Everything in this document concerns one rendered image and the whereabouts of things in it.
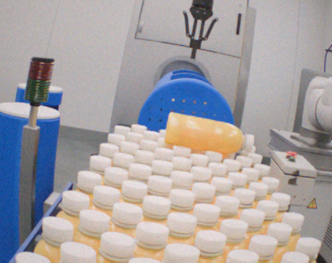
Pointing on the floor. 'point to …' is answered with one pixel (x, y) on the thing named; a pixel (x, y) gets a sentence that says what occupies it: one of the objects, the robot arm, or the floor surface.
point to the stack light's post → (27, 181)
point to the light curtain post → (244, 66)
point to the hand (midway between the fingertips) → (194, 48)
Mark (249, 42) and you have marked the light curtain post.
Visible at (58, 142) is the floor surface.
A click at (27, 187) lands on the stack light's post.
